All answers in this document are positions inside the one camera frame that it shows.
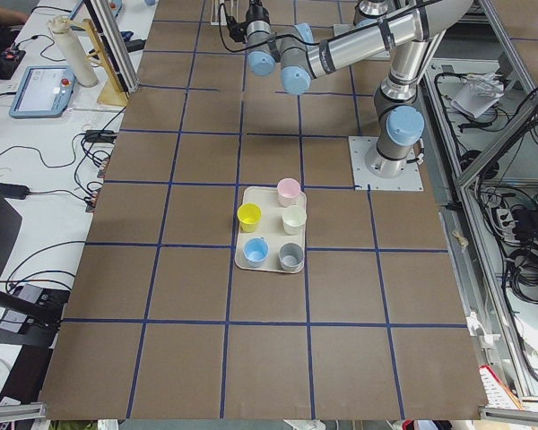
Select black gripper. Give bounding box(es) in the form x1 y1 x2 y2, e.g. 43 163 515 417
226 0 272 45

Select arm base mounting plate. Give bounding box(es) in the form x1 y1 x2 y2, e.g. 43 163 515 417
348 136 424 192

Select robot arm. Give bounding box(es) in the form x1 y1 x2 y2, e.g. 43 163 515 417
216 1 471 179

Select pink plastic cup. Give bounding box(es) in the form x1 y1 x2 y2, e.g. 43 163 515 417
277 177 301 207

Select yellow plastic cup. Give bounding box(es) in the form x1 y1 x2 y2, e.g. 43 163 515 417
237 202 262 233

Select pale green plastic cup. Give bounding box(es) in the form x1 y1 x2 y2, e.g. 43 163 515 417
282 205 307 235

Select blue plastic cup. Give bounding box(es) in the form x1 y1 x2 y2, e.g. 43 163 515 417
243 237 269 268

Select grey plastic cup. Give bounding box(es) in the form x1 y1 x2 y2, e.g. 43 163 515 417
278 243 304 272

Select blue teach pendant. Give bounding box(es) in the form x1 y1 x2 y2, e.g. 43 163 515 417
9 65 75 119
108 0 123 16

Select wooden mug tree stand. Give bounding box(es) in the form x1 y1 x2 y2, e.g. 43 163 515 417
69 19 128 107

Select cream plastic tray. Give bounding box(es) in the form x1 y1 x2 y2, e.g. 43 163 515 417
234 186 307 273

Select black monitor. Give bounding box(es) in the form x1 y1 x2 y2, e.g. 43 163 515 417
0 194 61 324

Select white wire cup rack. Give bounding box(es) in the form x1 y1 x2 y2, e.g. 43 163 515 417
210 0 241 26

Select aluminium frame post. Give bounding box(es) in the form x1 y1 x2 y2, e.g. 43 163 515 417
84 0 139 94

